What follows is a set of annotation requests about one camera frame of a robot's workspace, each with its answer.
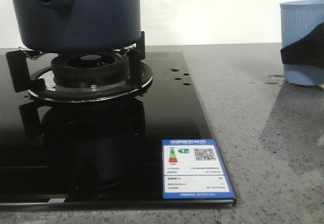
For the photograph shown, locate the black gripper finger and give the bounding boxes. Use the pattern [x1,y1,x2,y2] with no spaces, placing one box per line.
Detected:
[280,23,323,68]

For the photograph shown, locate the black glass gas stove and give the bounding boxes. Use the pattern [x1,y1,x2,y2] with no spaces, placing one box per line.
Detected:
[1,52,236,210]

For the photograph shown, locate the light blue ribbed cup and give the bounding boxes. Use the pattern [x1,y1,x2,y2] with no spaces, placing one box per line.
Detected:
[280,0,323,86]

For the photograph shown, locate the black gas burner head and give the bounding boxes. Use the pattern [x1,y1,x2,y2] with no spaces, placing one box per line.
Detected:
[51,52,130,88]

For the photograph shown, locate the dark blue cooking pot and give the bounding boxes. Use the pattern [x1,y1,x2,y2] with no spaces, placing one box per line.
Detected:
[12,0,141,53]

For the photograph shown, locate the blue energy label sticker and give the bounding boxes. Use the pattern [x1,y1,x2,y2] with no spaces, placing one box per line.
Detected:
[162,139,234,199]

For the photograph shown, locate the black pot support grate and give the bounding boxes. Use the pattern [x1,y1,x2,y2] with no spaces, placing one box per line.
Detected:
[6,32,153,103]

